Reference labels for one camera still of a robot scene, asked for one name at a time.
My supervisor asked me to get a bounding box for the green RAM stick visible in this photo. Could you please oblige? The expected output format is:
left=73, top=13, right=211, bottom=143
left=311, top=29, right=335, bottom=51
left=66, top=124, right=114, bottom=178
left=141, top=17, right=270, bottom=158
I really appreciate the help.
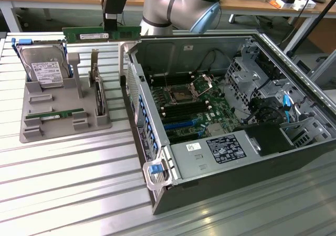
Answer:
left=62, top=25, right=142, bottom=44
left=26, top=108, right=85, bottom=120

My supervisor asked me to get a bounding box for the black graphics card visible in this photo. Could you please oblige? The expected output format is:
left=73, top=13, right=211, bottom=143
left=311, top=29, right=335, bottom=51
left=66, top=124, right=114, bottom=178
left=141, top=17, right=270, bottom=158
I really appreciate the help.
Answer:
left=88, top=48, right=107, bottom=117

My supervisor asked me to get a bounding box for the hard disk in blue caddy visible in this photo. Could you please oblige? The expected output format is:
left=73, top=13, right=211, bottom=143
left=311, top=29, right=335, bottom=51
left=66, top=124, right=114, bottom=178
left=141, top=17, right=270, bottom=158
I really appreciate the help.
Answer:
left=12, top=37, right=74, bottom=89

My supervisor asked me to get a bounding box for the thin socket locking lever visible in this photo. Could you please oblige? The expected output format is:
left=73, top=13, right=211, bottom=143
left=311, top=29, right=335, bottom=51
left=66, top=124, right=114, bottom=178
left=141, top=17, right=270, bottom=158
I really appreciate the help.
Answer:
left=163, top=70, right=171, bottom=90

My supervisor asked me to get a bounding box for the CPU socket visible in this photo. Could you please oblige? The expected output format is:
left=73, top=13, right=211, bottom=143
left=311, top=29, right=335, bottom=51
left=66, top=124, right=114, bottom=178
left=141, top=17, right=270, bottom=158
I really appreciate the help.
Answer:
left=167, top=86, right=195, bottom=105

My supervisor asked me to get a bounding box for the metal socket cover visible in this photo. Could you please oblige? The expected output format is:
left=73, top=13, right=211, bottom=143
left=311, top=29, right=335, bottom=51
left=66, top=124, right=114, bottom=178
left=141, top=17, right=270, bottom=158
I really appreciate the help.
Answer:
left=190, top=74, right=214, bottom=95

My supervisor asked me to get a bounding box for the grey plastic parts rack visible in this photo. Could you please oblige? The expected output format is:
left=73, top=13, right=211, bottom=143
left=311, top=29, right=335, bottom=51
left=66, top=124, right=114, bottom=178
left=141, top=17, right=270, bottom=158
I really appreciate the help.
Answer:
left=19, top=52, right=113, bottom=144

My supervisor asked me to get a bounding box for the blue expansion slot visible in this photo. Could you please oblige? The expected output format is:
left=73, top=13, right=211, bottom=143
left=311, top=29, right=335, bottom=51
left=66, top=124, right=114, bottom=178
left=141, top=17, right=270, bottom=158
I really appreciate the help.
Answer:
left=164, top=119, right=200, bottom=131

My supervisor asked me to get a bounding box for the green motherboard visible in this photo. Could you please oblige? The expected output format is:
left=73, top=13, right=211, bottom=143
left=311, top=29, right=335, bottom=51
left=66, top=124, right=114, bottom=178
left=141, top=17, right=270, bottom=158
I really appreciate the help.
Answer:
left=151, top=74, right=238, bottom=143

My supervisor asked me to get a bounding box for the perforated metal drive cage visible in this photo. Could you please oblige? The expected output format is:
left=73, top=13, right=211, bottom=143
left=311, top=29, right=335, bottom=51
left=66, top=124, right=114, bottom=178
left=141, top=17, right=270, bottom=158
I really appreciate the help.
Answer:
left=225, top=56, right=263, bottom=108

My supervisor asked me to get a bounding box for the cluttered wooden desk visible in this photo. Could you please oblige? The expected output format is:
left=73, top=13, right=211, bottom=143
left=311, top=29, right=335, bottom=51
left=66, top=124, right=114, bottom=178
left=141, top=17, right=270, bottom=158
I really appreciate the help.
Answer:
left=219, top=0, right=336, bottom=24

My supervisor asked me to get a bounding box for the grey power supply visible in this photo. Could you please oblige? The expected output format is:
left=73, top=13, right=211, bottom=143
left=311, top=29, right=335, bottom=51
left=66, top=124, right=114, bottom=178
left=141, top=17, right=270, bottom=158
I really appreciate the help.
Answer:
left=170, top=130, right=260, bottom=181

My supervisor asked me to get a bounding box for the white flat box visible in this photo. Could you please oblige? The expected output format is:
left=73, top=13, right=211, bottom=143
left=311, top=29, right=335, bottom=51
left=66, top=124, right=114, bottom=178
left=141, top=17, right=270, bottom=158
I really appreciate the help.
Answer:
left=275, top=0, right=317, bottom=11

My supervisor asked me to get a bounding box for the black plastic shroud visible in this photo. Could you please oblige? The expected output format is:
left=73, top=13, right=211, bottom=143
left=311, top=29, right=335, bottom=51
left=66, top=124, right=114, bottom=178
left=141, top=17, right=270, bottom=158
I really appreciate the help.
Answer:
left=244, top=121, right=297, bottom=156

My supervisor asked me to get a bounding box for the black tripod pole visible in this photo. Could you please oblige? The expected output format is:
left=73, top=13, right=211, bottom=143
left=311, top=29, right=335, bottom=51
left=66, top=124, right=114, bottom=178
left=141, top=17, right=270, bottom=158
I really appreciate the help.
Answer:
left=287, top=0, right=336, bottom=57

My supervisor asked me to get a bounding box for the open black PC case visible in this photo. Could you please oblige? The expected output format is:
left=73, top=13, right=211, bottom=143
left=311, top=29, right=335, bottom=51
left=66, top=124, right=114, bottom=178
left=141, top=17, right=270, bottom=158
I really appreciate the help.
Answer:
left=118, top=33, right=336, bottom=216

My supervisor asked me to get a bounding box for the grey equipment box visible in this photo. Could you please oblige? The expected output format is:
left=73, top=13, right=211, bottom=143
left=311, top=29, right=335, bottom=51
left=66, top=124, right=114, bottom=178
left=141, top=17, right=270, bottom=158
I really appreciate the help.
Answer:
left=291, top=53, right=336, bottom=91

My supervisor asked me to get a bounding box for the silver disk bay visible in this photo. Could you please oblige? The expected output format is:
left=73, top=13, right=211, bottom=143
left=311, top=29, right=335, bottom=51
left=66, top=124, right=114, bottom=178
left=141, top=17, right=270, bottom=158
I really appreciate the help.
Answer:
left=279, top=116, right=325, bottom=147

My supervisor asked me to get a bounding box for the black power wire bundle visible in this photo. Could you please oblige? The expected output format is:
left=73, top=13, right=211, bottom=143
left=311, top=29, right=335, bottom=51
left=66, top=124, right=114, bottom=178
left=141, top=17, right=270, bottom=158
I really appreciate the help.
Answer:
left=243, top=75, right=284, bottom=124

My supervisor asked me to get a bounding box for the blue disk wire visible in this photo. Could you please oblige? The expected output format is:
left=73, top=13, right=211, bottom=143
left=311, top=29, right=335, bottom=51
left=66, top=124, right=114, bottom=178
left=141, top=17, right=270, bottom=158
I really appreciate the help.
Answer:
left=282, top=94, right=292, bottom=124

